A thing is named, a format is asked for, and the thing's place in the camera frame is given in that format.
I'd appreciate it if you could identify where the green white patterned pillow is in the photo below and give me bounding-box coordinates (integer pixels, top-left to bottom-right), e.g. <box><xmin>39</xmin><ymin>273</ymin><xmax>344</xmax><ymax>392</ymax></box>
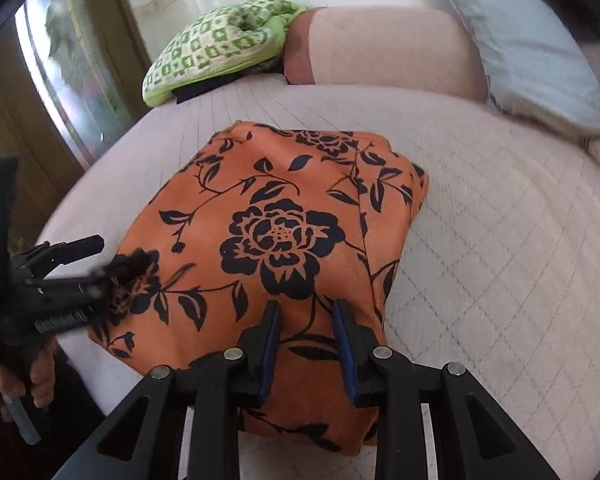
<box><xmin>141</xmin><ymin>0</ymin><xmax>309</xmax><ymax>109</ymax></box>

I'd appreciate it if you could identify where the light blue pillow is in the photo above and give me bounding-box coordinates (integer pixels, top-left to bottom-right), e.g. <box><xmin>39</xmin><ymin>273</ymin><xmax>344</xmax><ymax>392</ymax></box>
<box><xmin>422</xmin><ymin>0</ymin><xmax>600</xmax><ymax>137</ymax></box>

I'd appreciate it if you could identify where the pink quilted bolster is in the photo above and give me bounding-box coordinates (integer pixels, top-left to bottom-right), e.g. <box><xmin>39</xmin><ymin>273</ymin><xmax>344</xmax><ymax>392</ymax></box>
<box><xmin>282</xmin><ymin>6</ymin><xmax>489</xmax><ymax>104</ymax></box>

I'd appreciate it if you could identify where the orange black floral blouse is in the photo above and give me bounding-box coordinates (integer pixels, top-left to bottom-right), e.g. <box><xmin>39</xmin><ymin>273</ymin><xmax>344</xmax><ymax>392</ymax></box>
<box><xmin>87</xmin><ymin>120</ymin><xmax>431</xmax><ymax>457</ymax></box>

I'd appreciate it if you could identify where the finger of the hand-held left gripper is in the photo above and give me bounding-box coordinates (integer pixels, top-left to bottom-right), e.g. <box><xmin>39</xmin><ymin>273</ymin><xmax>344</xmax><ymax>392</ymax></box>
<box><xmin>19</xmin><ymin>234</ymin><xmax>105</xmax><ymax>272</ymax></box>
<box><xmin>80</xmin><ymin>249</ymin><xmax>160</xmax><ymax>292</ymax></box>

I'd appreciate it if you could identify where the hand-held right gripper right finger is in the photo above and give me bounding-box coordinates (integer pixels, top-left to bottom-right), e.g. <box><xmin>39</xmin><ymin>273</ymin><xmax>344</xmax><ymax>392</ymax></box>
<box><xmin>332</xmin><ymin>298</ymin><xmax>562</xmax><ymax>480</ymax></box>

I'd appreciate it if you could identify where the wooden door with stained glass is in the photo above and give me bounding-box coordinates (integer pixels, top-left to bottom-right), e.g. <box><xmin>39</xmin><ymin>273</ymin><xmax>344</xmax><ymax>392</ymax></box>
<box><xmin>0</xmin><ymin>0</ymin><xmax>152</xmax><ymax>257</ymax></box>

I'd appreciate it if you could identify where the person's left hand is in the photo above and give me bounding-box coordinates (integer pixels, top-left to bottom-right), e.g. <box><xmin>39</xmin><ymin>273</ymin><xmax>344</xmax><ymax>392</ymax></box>
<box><xmin>0</xmin><ymin>336</ymin><xmax>59</xmax><ymax>409</ymax></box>

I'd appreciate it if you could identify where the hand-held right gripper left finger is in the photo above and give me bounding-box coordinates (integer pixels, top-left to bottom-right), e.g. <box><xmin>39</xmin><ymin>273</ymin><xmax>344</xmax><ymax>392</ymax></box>
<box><xmin>52</xmin><ymin>300</ymin><xmax>284</xmax><ymax>480</ymax></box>

